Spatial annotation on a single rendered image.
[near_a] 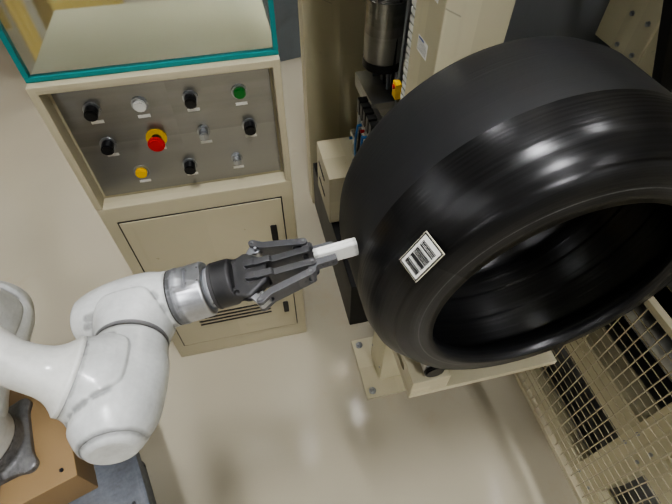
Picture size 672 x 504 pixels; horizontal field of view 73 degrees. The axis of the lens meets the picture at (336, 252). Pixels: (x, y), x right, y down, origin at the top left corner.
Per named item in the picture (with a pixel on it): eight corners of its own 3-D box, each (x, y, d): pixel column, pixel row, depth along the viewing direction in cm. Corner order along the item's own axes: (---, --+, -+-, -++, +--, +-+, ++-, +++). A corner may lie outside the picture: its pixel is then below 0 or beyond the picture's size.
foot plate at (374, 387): (350, 341, 200) (351, 339, 198) (408, 329, 204) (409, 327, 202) (367, 400, 184) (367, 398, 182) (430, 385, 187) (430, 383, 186)
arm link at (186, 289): (164, 258, 71) (201, 247, 71) (187, 289, 78) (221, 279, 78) (163, 306, 65) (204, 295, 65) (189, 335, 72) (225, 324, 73)
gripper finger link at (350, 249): (312, 252, 71) (313, 256, 70) (356, 240, 71) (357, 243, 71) (316, 263, 73) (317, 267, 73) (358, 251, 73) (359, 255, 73)
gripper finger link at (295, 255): (251, 281, 74) (249, 274, 75) (317, 261, 74) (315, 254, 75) (243, 267, 71) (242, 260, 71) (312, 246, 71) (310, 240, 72)
